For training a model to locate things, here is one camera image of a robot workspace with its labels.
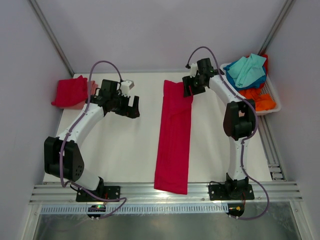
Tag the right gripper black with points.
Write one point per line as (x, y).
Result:
(187, 81)

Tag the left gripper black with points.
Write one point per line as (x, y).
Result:
(129, 111)

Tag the magenta t shirt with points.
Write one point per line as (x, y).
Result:
(172, 163)

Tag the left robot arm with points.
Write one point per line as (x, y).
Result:
(62, 156)

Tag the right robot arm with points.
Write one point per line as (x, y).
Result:
(239, 125)

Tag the folded salmon pink t shirt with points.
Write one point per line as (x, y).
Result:
(92, 86)

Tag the turquoise t shirt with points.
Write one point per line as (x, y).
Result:
(247, 70)

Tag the folded red t shirt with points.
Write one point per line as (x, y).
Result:
(71, 93)

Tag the blue t shirt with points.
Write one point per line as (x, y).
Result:
(255, 85)

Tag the orange t shirt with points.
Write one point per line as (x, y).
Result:
(263, 102)

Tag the white plastic basket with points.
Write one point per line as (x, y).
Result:
(268, 88)

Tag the red t shirt in basket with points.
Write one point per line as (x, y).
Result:
(265, 65)

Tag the left black connector board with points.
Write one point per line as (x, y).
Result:
(96, 211)

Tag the black connector board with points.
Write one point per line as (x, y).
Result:
(96, 211)
(235, 210)

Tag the right black connector board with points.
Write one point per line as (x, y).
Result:
(235, 210)

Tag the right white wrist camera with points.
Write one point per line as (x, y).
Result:
(193, 69)

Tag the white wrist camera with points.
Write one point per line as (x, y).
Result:
(125, 87)
(193, 69)

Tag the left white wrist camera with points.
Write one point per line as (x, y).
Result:
(125, 87)

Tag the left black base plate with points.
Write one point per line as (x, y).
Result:
(105, 192)

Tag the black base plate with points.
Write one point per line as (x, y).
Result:
(224, 191)
(105, 192)

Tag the slotted white cable duct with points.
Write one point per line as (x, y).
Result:
(138, 209)

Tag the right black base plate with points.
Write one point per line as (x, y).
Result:
(224, 191)

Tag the right aluminium corner post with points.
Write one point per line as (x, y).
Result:
(277, 24)

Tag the aluminium corner post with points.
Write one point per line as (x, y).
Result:
(277, 24)
(51, 35)

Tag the left aluminium corner post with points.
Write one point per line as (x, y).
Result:
(51, 35)

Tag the aluminium front rail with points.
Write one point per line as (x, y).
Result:
(198, 192)

